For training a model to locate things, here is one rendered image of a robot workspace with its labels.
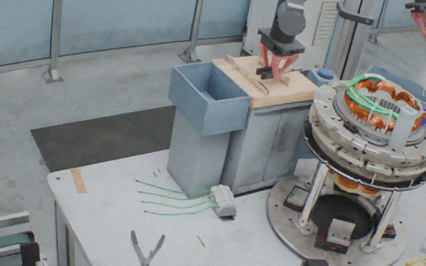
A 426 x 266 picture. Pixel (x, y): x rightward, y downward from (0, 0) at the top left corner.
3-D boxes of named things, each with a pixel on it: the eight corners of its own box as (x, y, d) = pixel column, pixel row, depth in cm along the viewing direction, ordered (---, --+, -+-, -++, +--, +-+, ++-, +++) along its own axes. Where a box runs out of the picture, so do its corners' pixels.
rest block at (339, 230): (326, 229, 122) (334, 213, 119) (348, 235, 121) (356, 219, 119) (325, 242, 118) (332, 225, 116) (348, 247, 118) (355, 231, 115)
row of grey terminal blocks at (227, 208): (237, 220, 126) (241, 207, 124) (217, 222, 125) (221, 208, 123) (225, 194, 134) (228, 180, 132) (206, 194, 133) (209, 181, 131)
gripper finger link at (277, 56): (269, 86, 120) (279, 49, 115) (252, 70, 125) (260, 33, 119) (293, 83, 123) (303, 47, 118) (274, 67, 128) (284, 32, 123)
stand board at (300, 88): (252, 109, 119) (254, 99, 118) (208, 68, 132) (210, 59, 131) (319, 98, 129) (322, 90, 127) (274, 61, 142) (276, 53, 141)
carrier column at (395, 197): (370, 251, 120) (403, 184, 109) (364, 245, 122) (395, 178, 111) (376, 248, 122) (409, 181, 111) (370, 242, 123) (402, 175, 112)
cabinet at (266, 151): (229, 199, 133) (252, 108, 119) (193, 156, 146) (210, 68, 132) (291, 183, 142) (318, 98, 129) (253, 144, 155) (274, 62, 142)
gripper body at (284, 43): (282, 57, 114) (290, 26, 110) (255, 35, 121) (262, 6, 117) (304, 55, 118) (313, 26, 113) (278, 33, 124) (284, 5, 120)
